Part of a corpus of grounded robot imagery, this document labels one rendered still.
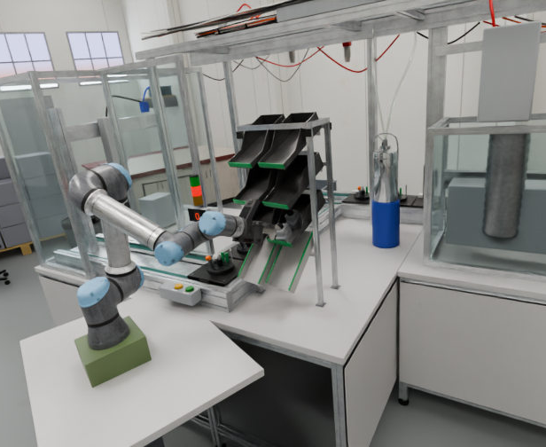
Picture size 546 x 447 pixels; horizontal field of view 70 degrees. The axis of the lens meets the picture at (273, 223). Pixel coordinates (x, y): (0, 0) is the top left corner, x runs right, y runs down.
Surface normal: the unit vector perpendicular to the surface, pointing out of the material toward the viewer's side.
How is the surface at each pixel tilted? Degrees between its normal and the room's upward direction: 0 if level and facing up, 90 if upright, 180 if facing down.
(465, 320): 90
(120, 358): 90
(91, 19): 90
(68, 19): 90
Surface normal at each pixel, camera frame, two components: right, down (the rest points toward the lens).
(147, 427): -0.10, -0.94
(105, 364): 0.59, 0.22
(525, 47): -0.51, 0.33
